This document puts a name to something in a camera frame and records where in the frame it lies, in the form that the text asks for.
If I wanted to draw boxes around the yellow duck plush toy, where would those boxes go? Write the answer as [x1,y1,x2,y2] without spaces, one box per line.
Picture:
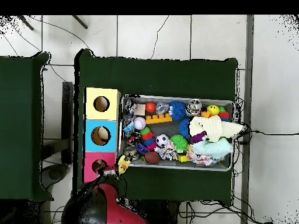
[116,155,131,176]

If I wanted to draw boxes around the mint green knitted cloth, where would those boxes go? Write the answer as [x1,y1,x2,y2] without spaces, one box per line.
[192,137,234,159]

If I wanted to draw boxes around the cream knitted cloth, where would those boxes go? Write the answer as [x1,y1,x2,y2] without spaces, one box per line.
[188,115,245,143]

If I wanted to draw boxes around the wooden box with three holes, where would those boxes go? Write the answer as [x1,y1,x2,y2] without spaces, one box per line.
[81,86,122,184]

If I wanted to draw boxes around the brown toy football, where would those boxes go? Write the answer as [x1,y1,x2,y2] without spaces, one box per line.
[144,150,161,165]

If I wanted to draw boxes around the grey stand base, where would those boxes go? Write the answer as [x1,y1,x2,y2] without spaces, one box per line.
[41,163,69,190]

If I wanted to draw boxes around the white baseball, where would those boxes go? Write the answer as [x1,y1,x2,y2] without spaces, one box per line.
[133,116,147,130]

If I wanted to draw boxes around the black and white soccer ball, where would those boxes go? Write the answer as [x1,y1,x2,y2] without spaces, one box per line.
[155,134,169,148]

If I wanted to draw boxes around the black upright panel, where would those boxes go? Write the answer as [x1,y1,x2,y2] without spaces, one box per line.
[61,81,74,164]

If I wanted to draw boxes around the long orange building brick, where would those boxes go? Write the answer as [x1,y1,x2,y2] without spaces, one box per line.
[145,113,173,125]

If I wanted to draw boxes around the bright green spiky ball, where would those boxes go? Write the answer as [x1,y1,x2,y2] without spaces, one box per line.
[169,134,189,152]

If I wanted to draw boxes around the orange ball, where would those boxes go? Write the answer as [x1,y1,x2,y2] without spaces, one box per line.
[145,101,157,113]

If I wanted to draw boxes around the blue spiky toy with eyes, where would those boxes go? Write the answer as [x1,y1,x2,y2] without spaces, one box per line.
[168,100,187,121]

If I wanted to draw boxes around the dark green tablecloth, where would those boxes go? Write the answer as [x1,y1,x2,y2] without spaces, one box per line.
[72,48,239,206]
[0,51,54,202]

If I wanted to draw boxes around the black stand leg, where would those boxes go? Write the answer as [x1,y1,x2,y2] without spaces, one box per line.
[18,15,34,31]
[72,15,88,30]

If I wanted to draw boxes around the shallow wire mesh bin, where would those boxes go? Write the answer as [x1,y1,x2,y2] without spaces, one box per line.
[117,94,235,172]

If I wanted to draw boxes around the thin black cable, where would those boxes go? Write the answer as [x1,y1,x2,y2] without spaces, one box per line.
[150,15,169,60]
[237,129,299,137]

